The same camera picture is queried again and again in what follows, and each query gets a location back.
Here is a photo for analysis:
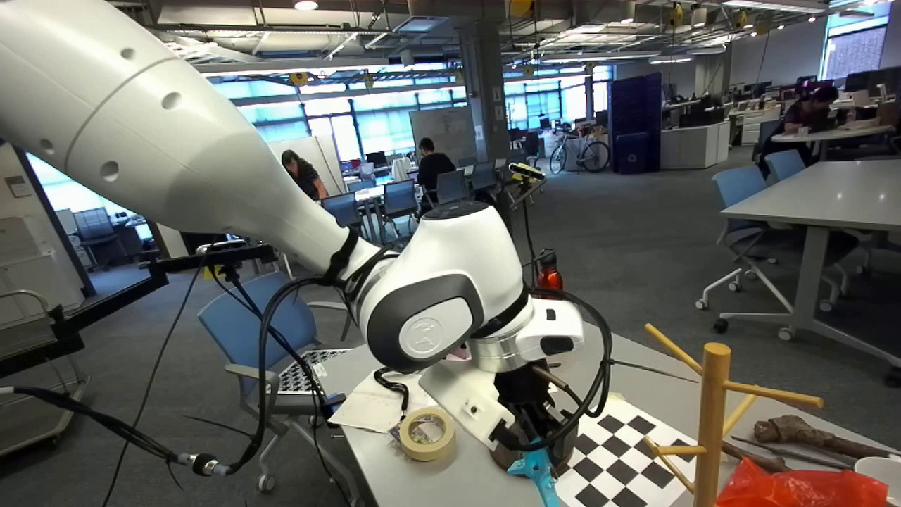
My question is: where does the standing person in dark shirt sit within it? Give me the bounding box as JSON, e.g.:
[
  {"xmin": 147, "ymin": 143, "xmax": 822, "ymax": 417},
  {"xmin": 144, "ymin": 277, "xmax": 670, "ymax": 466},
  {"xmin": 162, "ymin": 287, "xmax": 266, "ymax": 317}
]
[{"xmin": 279, "ymin": 146, "xmax": 332, "ymax": 207}]

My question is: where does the seated person in dark clothes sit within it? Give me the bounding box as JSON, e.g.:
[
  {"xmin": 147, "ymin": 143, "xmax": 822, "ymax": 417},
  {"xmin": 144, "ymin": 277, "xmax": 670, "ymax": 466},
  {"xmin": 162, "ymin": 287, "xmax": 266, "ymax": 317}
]
[{"xmin": 781, "ymin": 83, "xmax": 848, "ymax": 136}]

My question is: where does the beige masking tape roll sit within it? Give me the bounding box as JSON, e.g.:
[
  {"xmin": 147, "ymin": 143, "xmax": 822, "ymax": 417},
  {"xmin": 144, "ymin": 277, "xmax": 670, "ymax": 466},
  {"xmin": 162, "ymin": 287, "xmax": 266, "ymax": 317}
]
[{"xmin": 393, "ymin": 404, "xmax": 461, "ymax": 463}]

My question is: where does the white cup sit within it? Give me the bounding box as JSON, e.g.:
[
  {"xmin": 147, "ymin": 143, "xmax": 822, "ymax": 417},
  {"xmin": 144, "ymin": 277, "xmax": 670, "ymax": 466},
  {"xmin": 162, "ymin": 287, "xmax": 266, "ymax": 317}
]
[{"xmin": 853, "ymin": 452, "xmax": 901, "ymax": 507}]

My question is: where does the blue clothes peg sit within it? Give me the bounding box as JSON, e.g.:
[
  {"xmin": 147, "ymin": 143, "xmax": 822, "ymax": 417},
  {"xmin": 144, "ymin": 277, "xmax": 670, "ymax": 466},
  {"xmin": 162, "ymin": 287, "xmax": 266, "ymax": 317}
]
[{"xmin": 504, "ymin": 448, "xmax": 568, "ymax": 507}]

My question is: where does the bicycle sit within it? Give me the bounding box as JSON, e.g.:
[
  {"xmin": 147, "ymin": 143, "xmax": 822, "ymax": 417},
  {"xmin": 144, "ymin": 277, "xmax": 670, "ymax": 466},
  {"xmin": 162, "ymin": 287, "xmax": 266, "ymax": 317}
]
[{"xmin": 546, "ymin": 124, "xmax": 613, "ymax": 179}]

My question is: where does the brown wooden tool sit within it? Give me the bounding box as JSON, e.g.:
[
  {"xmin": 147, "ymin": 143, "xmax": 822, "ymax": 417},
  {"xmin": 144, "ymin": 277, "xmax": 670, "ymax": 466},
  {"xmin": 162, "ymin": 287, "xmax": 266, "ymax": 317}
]
[{"xmin": 749, "ymin": 414, "xmax": 896, "ymax": 463}]

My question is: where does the black white checkerboard sheet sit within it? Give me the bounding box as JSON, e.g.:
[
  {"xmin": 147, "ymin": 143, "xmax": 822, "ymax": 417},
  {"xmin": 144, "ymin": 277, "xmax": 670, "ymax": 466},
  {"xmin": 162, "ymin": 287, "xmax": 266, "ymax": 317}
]
[{"xmin": 546, "ymin": 404, "xmax": 701, "ymax": 507}]

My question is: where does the red bottle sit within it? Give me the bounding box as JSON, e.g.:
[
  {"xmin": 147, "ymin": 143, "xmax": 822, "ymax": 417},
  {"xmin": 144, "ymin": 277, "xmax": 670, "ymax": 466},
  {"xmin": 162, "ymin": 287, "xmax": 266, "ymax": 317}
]
[{"xmin": 531, "ymin": 245, "xmax": 568, "ymax": 300}]

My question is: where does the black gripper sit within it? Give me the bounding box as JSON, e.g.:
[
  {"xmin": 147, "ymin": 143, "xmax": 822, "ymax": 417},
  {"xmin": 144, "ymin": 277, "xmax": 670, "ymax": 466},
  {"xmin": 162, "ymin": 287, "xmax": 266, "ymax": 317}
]
[{"xmin": 489, "ymin": 362, "xmax": 589, "ymax": 474}]

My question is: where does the black cable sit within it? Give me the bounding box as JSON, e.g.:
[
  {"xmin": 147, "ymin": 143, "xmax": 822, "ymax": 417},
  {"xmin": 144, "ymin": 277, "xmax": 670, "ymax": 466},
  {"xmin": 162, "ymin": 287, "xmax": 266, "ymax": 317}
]
[{"xmin": 0, "ymin": 270, "xmax": 332, "ymax": 476}]

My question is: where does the gray office table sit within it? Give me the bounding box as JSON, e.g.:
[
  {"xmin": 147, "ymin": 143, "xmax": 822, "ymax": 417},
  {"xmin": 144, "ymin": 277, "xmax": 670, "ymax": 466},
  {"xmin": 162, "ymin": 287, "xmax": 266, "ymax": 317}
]
[{"xmin": 717, "ymin": 153, "xmax": 901, "ymax": 369}]

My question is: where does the light wooden mug tree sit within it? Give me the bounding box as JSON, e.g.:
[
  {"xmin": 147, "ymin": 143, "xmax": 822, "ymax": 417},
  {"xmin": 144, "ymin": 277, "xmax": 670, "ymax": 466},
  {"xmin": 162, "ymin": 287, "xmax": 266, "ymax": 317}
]
[{"xmin": 642, "ymin": 321, "xmax": 827, "ymax": 507}]

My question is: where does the orange plastic bag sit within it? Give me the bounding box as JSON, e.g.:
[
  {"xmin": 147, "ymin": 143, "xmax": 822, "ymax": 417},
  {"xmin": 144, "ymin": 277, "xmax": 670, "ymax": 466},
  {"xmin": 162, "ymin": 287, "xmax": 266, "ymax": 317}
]
[{"xmin": 713, "ymin": 457, "xmax": 888, "ymax": 507}]

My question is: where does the black gooseneck camera stand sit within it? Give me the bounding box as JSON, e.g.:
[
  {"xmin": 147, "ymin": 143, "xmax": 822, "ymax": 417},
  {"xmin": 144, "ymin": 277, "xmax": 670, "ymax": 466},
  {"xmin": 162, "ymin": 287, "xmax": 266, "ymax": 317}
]
[{"xmin": 515, "ymin": 180, "xmax": 546, "ymax": 286}]

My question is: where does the blue office chair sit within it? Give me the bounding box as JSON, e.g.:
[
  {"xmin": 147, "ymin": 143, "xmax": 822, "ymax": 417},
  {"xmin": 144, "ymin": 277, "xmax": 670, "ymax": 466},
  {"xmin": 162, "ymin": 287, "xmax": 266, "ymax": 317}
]
[
  {"xmin": 194, "ymin": 270, "xmax": 351, "ymax": 495},
  {"xmin": 694, "ymin": 165, "xmax": 798, "ymax": 335}
]

